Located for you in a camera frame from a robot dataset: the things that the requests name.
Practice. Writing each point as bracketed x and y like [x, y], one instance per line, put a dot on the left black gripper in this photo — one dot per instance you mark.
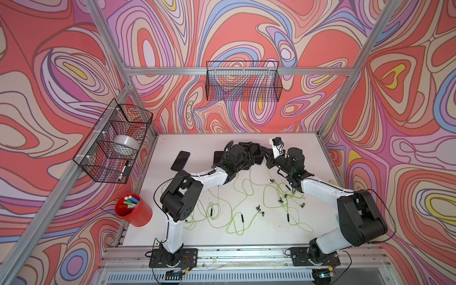
[244, 151]

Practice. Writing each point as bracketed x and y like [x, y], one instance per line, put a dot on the black phone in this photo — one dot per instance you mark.
[217, 157]
[180, 161]
[256, 153]

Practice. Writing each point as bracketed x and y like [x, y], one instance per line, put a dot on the green earphones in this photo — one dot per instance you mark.
[291, 198]
[244, 213]
[219, 211]
[196, 217]
[278, 197]

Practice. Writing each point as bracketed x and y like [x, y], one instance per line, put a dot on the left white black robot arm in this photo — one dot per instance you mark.
[182, 194]

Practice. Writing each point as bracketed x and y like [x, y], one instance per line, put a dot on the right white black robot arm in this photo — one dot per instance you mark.
[359, 218]

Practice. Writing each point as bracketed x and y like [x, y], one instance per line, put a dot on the black marker in basket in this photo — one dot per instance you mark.
[125, 170]

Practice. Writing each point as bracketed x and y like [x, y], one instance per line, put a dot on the white tape roll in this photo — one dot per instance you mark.
[125, 144]

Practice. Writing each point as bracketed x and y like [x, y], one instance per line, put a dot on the red cup with markers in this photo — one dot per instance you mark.
[132, 209]

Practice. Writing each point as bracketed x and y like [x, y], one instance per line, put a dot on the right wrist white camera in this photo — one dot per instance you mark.
[278, 147]

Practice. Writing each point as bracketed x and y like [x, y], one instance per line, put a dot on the back black wire basket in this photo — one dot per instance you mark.
[243, 81]

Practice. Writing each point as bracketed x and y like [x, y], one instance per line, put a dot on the black wire basket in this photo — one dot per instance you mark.
[96, 157]
[243, 81]

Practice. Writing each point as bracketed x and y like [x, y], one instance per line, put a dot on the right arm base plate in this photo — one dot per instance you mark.
[310, 256]

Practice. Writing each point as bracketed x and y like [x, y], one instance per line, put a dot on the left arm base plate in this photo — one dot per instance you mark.
[183, 258]

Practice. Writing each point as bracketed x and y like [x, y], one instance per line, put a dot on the left black wire basket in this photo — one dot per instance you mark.
[96, 157]

